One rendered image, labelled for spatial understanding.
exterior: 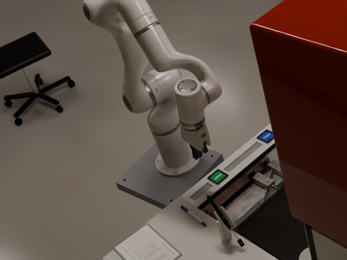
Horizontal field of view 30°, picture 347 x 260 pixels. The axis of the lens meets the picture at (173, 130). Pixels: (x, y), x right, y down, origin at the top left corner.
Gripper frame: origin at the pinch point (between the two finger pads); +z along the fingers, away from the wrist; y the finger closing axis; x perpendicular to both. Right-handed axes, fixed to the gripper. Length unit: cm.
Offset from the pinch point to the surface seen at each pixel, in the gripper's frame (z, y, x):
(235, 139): 131, 82, -94
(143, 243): 13.9, -5.4, 32.1
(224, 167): 15.5, -2.0, -10.0
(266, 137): 14.6, -3.9, -30.5
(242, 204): 20.9, -15.1, -5.4
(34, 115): 163, 232, -32
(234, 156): 15.8, -0.6, -16.6
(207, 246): 10.4, -24.0, 19.9
